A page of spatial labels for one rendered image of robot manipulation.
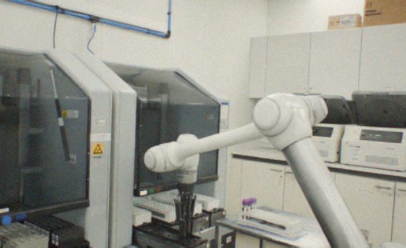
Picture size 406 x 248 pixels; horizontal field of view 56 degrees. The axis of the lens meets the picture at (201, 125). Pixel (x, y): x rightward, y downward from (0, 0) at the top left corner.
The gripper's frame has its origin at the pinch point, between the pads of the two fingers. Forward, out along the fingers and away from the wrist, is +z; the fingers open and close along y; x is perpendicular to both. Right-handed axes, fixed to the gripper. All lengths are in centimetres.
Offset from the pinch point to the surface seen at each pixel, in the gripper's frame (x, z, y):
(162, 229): -13.3, 4.0, 0.8
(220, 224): 3.1, 3.1, -23.1
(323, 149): -27, -17, -224
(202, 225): -11.4, 8.2, -27.3
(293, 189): -55, 25, -224
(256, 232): 23.2, 2.4, -23.4
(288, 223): 36.3, -3.5, -29.0
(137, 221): -21.8, 0.7, 8.3
